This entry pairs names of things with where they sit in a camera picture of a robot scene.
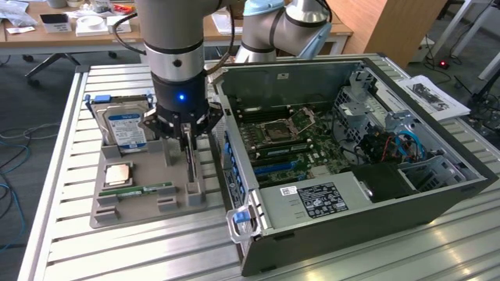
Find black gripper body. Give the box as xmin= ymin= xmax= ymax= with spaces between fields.
xmin=150 ymin=72 xmax=210 ymax=118

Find grey parts rack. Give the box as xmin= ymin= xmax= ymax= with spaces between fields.
xmin=89 ymin=136 xmax=208 ymax=231

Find metal disk bay cage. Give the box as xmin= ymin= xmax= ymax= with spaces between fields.
xmin=334 ymin=86 xmax=388 ymax=139

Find black open PC case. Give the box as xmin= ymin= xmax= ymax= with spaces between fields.
xmin=205 ymin=57 xmax=500 ymax=277

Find blue wire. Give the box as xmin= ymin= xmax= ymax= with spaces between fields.
xmin=393 ymin=133 xmax=426 ymax=162

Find metal socket cover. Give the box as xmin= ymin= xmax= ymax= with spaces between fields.
xmin=288 ymin=107 xmax=320 ymax=135

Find white box with black top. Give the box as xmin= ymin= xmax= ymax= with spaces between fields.
xmin=40 ymin=13 xmax=72 ymax=33

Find white papers on desk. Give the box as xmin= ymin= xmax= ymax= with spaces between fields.
xmin=212 ymin=13 xmax=245 ymax=36

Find white floor cable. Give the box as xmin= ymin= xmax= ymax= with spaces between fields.
xmin=0 ymin=122 xmax=60 ymax=141

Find green graphics card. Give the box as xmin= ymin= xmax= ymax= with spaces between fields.
xmin=182 ymin=122 xmax=201 ymax=186

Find black tripod stand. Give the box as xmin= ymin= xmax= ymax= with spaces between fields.
xmin=454 ymin=67 xmax=500 ymax=129

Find clear plastic bag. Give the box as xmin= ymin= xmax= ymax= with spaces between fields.
xmin=0 ymin=1 xmax=38 ymax=27

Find red small item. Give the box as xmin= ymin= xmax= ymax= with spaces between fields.
xmin=112 ymin=3 xmax=136 ymax=15

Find wooden cabinet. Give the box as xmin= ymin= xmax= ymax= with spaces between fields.
xmin=328 ymin=0 xmax=448 ymax=67

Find plain white box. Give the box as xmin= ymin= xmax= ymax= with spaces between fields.
xmin=105 ymin=15 xmax=132 ymax=35

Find black fan shroud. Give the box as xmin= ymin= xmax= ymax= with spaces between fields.
xmin=349 ymin=162 xmax=421 ymax=204

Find stack of printed papers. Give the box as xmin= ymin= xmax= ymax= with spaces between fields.
xmin=396 ymin=75 xmax=472 ymax=121

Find wooden desk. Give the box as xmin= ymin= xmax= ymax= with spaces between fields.
xmin=0 ymin=0 xmax=354 ymax=64

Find blue floor cable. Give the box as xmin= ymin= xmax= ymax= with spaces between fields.
xmin=0 ymin=140 xmax=32 ymax=252

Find CPU socket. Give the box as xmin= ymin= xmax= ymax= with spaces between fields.
xmin=260 ymin=119 xmax=296 ymax=141

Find metal disk bay bracket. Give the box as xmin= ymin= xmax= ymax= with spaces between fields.
xmin=397 ymin=155 xmax=468 ymax=193

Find black office chair base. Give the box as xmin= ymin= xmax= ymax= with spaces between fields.
xmin=22 ymin=52 xmax=118 ymax=87

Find hard disk with blue label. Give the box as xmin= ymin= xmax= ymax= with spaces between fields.
xmin=96 ymin=103 xmax=152 ymax=153

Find white wall device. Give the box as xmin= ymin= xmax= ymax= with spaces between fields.
xmin=413 ymin=36 xmax=437 ymax=64

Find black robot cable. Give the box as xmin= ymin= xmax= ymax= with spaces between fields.
xmin=112 ymin=0 xmax=237 ymax=74

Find green RAM stick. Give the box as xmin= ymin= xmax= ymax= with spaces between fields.
xmin=98 ymin=183 xmax=173 ymax=197

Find silver CPU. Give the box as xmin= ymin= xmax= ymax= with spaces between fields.
xmin=104 ymin=164 xmax=133 ymax=188

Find white tape roll box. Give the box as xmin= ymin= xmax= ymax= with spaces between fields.
xmin=74 ymin=16 xmax=110 ymax=37

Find blue expansion slot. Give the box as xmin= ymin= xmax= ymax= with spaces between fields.
xmin=252 ymin=160 xmax=297 ymax=176

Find green motherboard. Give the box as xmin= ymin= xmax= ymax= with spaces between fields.
xmin=236 ymin=105 xmax=352 ymax=188

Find brown cardboard box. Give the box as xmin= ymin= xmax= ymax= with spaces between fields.
xmin=226 ymin=0 xmax=248 ymax=28

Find white table frame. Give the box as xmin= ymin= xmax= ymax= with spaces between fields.
xmin=429 ymin=0 xmax=500 ymax=81

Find grey power supply unit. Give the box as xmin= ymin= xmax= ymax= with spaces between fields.
xmin=257 ymin=171 xmax=372 ymax=231

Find blue disk caddy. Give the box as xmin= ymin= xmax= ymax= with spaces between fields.
xmin=84 ymin=94 xmax=157 ymax=147

